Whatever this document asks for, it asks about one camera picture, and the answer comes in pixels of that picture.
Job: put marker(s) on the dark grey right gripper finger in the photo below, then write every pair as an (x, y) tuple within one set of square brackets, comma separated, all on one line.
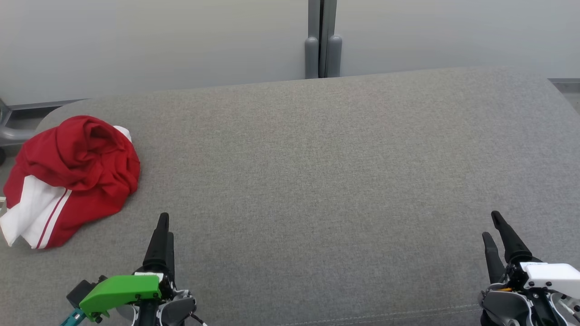
[(493, 260), (512, 244)]

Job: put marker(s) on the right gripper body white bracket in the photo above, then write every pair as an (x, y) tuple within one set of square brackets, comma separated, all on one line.
[(553, 274)]

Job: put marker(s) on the left gripper body green bracket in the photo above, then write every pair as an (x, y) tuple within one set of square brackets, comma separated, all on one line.
[(122, 290)]

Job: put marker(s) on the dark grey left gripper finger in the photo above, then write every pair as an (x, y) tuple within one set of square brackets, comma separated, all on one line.
[(171, 253), (158, 249)]

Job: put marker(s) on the red white sports shirt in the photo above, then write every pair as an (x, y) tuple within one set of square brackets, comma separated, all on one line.
[(86, 213)]

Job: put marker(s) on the red white-striped shorts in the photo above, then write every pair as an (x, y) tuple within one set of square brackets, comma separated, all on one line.
[(90, 145)]

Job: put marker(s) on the grey fabric sofa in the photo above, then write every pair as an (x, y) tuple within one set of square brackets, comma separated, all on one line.
[(317, 181)]

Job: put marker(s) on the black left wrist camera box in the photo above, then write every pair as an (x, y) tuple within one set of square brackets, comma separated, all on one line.
[(79, 292)]

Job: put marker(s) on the grey partition base rail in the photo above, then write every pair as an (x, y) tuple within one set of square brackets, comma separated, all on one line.
[(45, 105), (566, 83)]

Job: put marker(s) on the grey metal partition foot frame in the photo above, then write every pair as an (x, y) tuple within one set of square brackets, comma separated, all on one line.
[(16, 134)]

